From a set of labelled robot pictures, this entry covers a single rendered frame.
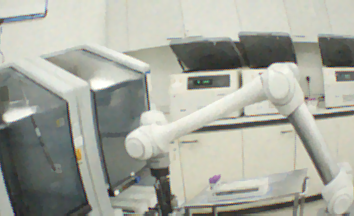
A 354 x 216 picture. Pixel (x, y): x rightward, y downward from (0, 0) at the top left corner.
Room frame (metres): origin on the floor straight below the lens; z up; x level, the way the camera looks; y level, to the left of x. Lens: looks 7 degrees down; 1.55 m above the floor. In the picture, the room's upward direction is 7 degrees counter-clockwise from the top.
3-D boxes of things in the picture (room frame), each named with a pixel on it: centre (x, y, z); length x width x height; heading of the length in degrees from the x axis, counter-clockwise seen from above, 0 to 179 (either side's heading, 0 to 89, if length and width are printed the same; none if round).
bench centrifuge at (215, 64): (4.75, -0.30, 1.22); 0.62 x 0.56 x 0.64; 160
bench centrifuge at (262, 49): (4.57, -0.85, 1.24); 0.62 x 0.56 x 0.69; 163
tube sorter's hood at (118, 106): (2.50, 0.45, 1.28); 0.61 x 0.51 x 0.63; 162
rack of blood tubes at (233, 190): (2.43, -0.24, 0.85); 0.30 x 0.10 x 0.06; 70
